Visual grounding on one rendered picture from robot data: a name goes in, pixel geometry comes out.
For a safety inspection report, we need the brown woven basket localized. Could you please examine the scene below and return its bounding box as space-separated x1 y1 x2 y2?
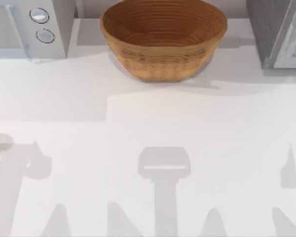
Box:
99 0 228 83

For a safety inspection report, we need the round grey microwave knob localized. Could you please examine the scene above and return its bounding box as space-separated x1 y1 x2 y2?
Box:
29 7 50 24
35 28 56 44

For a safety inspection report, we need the pale microwave oven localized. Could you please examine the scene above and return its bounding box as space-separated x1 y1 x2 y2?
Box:
0 0 76 59

